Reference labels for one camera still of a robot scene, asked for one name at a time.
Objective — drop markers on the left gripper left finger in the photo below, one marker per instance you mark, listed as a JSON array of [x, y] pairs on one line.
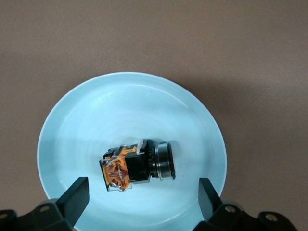
[[72, 199]]

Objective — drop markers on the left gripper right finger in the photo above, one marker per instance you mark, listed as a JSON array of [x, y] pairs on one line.
[[209, 199]]

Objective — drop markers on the orange push-button switch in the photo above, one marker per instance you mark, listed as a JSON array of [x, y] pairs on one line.
[[137, 166]]

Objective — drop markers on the light blue round plate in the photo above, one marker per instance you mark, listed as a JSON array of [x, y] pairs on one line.
[[120, 115]]

